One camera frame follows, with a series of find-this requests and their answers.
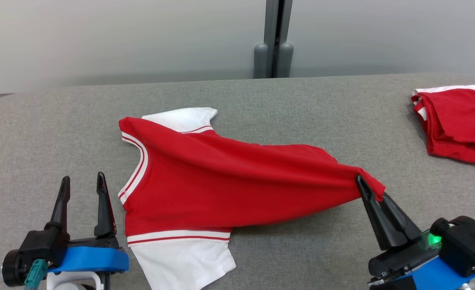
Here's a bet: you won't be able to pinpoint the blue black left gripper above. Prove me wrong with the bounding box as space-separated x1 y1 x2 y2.
1 172 129 288

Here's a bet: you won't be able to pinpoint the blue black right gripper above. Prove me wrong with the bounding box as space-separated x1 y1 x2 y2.
355 175 475 290

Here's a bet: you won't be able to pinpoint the red shorts with white stripe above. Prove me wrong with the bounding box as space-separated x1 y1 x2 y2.
412 84 475 166

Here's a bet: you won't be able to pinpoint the red jersey with white sleeves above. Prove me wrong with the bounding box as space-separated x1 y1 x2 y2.
118 107 386 290

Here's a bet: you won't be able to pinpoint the teal plug left camera cable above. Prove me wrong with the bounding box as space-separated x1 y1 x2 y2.
24 259 48 290

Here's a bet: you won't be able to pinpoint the grey partition post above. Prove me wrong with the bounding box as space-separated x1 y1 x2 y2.
253 0 295 79

